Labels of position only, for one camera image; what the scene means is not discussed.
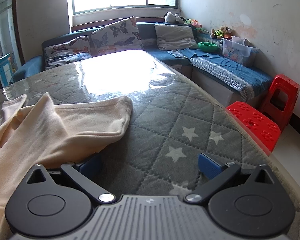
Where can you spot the small butterfly print cushion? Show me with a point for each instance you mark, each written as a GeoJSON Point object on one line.
{"type": "Point", "coordinates": [65, 47]}

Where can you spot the panda plush toy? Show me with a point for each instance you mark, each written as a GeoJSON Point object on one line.
{"type": "Point", "coordinates": [168, 17]}

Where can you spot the colourful plush toy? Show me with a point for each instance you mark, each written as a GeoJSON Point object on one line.
{"type": "Point", "coordinates": [195, 23]}

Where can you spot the blue sofa cloth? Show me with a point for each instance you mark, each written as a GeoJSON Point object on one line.
{"type": "Point", "coordinates": [227, 66]}

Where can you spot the blue corner sofa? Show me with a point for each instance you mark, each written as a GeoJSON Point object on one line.
{"type": "Point", "coordinates": [146, 30]}

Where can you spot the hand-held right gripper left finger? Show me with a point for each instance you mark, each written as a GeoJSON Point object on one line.
{"type": "Point", "coordinates": [91, 164]}

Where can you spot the plain grey cushion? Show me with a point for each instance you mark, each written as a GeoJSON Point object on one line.
{"type": "Point", "coordinates": [175, 36]}

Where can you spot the low red perforated stool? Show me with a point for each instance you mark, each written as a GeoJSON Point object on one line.
{"type": "Point", "coordinates": [255, 122]}

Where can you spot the tall red plastic stool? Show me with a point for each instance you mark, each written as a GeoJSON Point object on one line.
{"type": "Point", "coordinates": [287, 82]}

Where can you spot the grey patterned sofa cover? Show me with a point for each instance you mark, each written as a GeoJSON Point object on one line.
{"type": "Point", "coordinates": [230, 81]}

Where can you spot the dark wooden door frame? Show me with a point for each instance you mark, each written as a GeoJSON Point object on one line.
{"type": "Point", "coordinates": [16, 17]}

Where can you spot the green plastic bowl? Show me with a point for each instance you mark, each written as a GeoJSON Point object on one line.
{"type": "Point", "coordinates": [207, 47]}

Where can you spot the cream knit sweater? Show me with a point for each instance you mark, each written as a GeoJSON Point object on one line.
{"type": "Point", "coordinates": [40, 130]}

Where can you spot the brown teddy bear toys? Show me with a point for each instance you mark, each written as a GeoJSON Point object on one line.
{"type": "Point", "coordinates": [223, 31]}

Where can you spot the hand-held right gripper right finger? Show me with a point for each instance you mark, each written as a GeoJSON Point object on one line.
{"type": "Point", "coordinates": [210, 166]}

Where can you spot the small blue cabinet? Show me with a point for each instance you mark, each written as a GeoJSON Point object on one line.
{"type": "Point", "coordinates": [5, 67]}

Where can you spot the large butterfly print cushion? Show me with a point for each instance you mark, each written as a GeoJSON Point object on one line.
{"type": "Point", "coordinates": [115, 35]}

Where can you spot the clear plastic storage box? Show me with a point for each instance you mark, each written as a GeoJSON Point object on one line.
{"type": "Point", "coordinates": [236, 52]}

